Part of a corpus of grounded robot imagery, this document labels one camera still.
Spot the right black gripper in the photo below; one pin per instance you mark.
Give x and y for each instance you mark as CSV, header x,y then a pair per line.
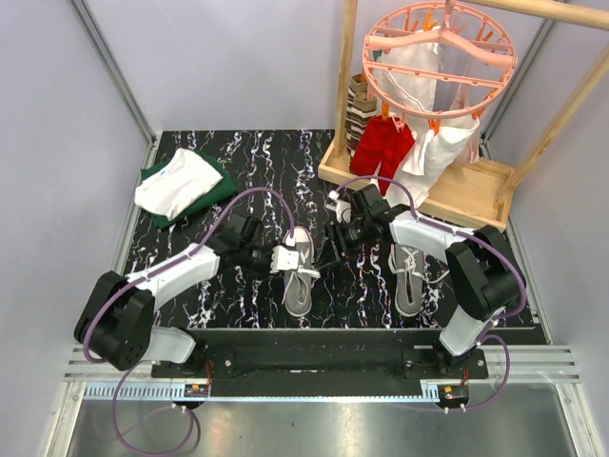
x,y
334,252

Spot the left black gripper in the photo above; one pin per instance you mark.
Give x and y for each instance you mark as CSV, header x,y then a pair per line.
x,y
265,271

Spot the grey sneaker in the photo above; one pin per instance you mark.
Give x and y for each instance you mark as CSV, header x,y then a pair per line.
x,y
304,244
407,264

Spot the white shoelace of sneaker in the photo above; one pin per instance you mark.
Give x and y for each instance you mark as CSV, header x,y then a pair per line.
x,y
298,285

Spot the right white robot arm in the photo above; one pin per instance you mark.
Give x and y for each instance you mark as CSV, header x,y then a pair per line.
x,y
487,282

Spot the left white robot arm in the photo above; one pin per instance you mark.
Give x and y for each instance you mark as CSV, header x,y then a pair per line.
x,y
126,334

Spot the green folded garment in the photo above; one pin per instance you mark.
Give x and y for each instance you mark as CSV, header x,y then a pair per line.
x,y
225,189

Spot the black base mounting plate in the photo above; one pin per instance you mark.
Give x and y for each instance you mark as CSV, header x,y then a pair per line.
x,y
323,365

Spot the red hanging garment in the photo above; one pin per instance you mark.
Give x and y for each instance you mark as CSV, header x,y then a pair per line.
x,y
383,147

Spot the white folded shirt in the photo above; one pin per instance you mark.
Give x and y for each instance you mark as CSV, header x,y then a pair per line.
x,y
177,185

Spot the brown striped sock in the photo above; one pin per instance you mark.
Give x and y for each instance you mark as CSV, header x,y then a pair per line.
x,y
361,108

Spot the white hanging cloth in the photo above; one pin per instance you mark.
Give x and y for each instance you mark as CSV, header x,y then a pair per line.
x,y
456,141

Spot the pink round clothes hanger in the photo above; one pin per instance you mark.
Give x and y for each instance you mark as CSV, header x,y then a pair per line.
x,y
473,53

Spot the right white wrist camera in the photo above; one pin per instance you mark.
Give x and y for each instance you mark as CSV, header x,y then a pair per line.
x,y
339,207

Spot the wooden drying rack frame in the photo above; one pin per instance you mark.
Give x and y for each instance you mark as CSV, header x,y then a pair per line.
x,y
481,193

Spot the aluminium rail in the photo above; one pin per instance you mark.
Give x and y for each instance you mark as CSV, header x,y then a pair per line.
x,y
517,365

